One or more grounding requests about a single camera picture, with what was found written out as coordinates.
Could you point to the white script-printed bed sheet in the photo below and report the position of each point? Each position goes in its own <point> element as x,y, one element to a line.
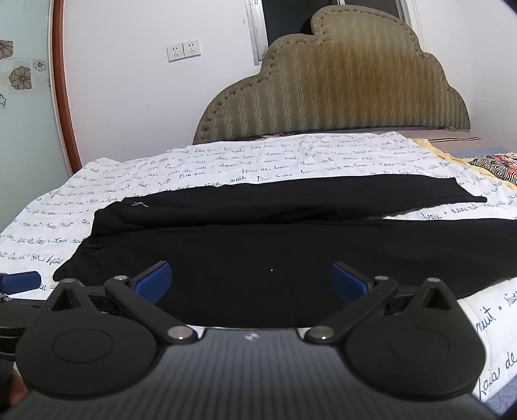
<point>242,161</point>

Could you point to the black pants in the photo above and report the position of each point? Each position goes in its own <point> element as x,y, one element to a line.
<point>242,250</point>

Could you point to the olive upholstered headboard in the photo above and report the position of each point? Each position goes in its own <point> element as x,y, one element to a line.
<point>343,80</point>

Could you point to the pale green floral door panel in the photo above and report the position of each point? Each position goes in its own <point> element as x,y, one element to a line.
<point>24,141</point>

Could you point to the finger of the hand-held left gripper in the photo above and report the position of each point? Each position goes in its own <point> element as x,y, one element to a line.
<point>22,281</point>

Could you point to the zebra floral printed cloth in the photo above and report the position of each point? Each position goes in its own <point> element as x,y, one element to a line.
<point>501,165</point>

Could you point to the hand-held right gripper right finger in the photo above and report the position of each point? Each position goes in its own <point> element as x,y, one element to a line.
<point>348,282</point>

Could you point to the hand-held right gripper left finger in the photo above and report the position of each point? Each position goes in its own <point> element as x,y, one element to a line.
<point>155,280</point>

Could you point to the white-framed window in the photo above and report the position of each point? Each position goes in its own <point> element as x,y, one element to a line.
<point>278,20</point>

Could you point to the brown wooden door frame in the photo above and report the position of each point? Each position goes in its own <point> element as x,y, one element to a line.
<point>61,80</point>

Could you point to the white wall socket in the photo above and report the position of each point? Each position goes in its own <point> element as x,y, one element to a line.
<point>192,48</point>
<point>175,53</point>

